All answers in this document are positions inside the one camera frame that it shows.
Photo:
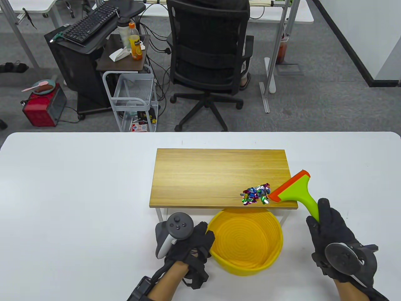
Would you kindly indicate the person's left hand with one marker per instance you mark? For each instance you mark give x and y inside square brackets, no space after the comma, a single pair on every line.
[194,247]

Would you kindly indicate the person's right hand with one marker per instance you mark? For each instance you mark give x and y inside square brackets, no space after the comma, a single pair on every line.
[332,225]

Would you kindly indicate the yellow fabric basket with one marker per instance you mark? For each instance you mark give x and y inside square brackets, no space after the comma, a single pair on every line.
[244,244]

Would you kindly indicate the green orange scraper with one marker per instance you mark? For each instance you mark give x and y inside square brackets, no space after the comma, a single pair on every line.
[294,191]

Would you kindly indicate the wooden tabletop organizer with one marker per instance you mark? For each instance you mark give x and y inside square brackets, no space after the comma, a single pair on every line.
[203,178]

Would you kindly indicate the pile of colourful sequins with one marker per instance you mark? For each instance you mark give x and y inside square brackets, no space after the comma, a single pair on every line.
[255,194]

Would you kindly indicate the person's right forearm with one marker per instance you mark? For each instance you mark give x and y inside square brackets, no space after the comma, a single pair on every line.
[347,293]

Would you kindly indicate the person's left forearm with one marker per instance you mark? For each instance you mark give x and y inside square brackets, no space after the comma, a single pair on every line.
[166,282]

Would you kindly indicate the grey tracking controller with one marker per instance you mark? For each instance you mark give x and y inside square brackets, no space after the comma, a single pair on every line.
[178,224]
[341,258]

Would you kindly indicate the red card box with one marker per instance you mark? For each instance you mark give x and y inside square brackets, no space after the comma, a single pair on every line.
[139,127]

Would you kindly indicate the grey floor plate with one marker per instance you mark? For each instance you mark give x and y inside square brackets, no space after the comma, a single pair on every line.
[289,69]

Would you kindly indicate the small wooden side table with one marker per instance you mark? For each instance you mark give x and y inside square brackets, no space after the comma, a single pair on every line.
[125,64]

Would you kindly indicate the black mesh office chair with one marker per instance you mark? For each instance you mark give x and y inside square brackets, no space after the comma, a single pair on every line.
[206,47]

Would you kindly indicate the white crumpled tissue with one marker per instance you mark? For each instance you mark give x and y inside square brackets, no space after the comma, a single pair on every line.
[117,55]

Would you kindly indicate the red toaster oven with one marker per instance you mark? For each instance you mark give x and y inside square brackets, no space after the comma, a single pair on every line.
[37,109]

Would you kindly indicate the orange juice bottle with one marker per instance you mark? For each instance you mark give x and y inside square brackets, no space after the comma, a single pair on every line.
[135,47]

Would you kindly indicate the white desk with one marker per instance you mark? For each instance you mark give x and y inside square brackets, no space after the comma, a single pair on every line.
[300,17]
[31,6]

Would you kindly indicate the teal plate with food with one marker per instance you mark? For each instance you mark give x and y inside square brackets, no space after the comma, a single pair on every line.
[47,89]

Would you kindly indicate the black rolling computer stand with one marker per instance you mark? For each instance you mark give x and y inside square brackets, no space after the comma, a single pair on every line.
[72,69]

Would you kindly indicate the pink spatula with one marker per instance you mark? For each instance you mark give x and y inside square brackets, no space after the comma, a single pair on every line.
[40,84]

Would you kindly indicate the grey water bottle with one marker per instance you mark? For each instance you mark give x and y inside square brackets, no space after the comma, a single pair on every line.
[123,34]

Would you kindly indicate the black keyboard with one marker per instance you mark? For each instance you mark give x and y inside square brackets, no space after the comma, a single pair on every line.
[91,23]

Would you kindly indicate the black shoe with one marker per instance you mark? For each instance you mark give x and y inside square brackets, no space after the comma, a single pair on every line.
[21,67]
[7,67]

